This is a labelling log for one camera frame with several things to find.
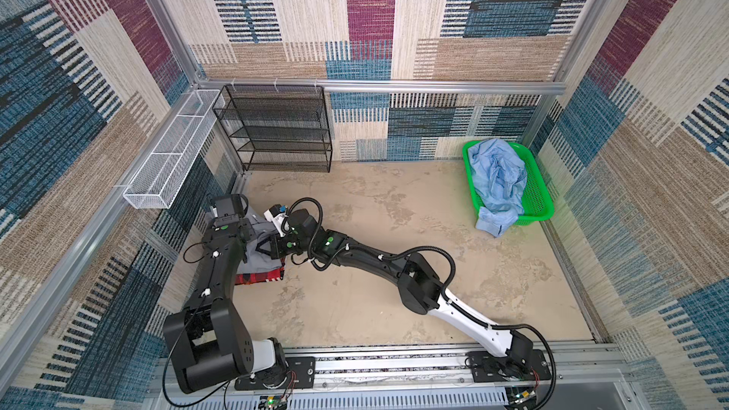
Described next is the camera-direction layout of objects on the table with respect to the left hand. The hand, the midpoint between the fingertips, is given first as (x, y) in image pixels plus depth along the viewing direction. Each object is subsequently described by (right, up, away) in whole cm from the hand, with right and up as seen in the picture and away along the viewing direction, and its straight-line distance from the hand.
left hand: (232, 229), depth 84 cm
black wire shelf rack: (+4, +36, +27) cm, 45 cm away
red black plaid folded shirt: (+7, -15, +3) cm, 17 cm away
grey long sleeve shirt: (+8, -8, -4) cm, 12 cm away
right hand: (+7, -6, -1) cm, 10 cm away
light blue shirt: (+88, +17, +20) cm, 92 cm away
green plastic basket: (+99, +8, +17) cm, 101 cm away
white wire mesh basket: (-12, +14, -13) cm, 23 cm away
